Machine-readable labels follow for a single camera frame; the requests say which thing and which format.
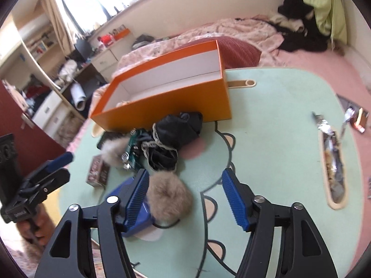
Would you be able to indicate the silver foil wrapper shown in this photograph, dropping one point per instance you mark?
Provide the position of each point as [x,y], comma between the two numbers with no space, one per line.
[323,126]

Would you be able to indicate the orange storage box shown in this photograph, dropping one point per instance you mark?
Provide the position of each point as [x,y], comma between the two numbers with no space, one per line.
[121,34]

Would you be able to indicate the black clothes pile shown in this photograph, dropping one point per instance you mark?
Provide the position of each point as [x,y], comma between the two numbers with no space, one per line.
[307,40]

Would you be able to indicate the brown foil wrapper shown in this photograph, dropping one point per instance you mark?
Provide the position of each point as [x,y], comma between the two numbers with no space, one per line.
[358,120]

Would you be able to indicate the person's left forearm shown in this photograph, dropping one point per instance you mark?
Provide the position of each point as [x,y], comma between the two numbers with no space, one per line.
[30,252]

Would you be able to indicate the red ribbed pillow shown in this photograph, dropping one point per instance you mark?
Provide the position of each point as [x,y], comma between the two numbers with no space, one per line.
[240,55]

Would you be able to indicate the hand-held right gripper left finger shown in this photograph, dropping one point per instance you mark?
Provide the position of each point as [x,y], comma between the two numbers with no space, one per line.
[138,197]

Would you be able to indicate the dark red panel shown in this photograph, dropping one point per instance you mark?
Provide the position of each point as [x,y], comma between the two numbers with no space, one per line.
[17,115]

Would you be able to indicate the white drawer cabinet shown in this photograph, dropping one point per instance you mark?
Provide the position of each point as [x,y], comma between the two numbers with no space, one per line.
[105,60]

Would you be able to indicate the red container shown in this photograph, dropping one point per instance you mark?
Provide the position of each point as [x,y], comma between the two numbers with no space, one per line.
[106,39]

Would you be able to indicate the pink patterned blanket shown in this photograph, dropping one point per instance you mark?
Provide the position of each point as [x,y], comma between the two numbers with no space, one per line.
[246,29]

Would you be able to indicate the black monitor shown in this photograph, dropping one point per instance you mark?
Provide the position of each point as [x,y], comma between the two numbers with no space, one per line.
[82,49]

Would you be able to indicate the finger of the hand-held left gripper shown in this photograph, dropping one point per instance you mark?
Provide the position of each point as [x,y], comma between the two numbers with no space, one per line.
[61,159]
[52,181]

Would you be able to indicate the grey bag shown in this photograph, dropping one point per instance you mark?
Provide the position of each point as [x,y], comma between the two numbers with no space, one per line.
[143,41]

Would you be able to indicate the white paper roll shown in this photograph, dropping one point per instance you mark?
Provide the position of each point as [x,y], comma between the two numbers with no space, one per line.
[78,95]

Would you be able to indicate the dark snack packet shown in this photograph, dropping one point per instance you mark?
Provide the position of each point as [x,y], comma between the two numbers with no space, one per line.
[97,173]

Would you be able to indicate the beige fur pom-pom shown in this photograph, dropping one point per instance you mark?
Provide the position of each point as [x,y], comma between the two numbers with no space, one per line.
[113,152]
[171,197]

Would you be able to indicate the wall shelf unit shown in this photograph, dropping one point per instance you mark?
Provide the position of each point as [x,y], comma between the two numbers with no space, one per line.
[37,43]

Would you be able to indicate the light green cloth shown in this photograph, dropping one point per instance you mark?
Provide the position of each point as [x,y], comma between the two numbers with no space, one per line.
[327,5]

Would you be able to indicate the mint green desktop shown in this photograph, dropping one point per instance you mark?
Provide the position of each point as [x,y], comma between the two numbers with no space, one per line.
[275,136]

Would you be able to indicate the blue box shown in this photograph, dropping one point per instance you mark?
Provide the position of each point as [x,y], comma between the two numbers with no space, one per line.
[144,226]

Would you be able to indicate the orange cardboard box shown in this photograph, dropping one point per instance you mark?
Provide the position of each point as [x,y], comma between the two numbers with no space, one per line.
[174,104]

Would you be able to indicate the person's left hand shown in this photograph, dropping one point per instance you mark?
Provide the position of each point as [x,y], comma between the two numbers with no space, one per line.
[39,228]

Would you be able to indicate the beige curtain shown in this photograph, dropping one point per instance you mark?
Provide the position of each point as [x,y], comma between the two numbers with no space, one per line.
[55,11]

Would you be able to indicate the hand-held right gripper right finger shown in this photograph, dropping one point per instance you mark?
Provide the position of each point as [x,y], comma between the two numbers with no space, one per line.
[234,199]

